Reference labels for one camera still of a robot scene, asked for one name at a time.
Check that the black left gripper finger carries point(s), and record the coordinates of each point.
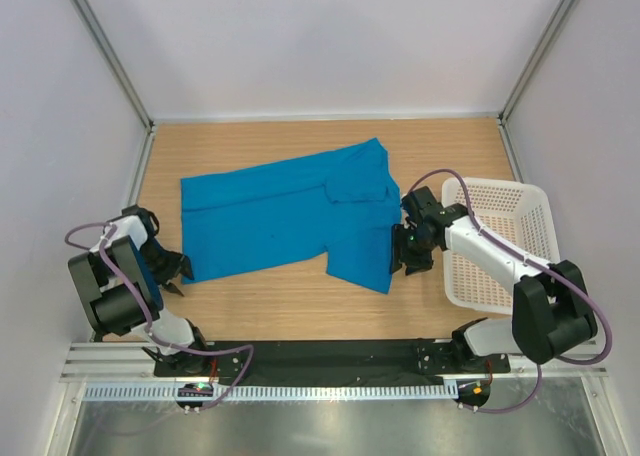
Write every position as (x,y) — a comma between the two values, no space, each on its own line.
(182,266)
(172,289)

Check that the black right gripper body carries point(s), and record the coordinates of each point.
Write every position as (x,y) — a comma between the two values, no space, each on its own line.
(417,249)

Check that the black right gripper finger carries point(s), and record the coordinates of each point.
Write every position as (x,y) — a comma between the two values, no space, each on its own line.
(398,243)
(420,268)

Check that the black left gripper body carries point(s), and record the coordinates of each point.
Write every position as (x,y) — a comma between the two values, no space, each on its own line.
(163,263)

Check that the blue t shirt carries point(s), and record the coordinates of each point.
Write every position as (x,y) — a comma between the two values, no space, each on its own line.
(341,203)

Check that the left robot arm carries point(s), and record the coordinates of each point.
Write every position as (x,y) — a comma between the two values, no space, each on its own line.
(120,277)

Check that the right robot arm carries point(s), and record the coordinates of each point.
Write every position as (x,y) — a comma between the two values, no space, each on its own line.
(550,314)

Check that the white plastic mesh basket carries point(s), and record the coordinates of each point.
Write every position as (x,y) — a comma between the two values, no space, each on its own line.
(519,213)

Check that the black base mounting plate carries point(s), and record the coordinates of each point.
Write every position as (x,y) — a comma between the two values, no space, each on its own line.
(359,358)

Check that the aluminium front frame rail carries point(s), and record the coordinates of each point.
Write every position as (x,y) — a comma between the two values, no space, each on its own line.
(128,361)

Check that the white slotted cable duct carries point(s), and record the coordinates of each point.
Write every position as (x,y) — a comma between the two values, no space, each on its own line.
(199,392)

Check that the left rear aluminium post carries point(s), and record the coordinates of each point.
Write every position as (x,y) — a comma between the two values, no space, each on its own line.
(109,55)

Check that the aluminium post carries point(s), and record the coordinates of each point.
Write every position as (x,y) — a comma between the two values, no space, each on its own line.
(551,32)
(109,55)

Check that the right rear aluminium post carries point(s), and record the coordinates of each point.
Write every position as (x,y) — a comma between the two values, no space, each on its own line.
(551,32)

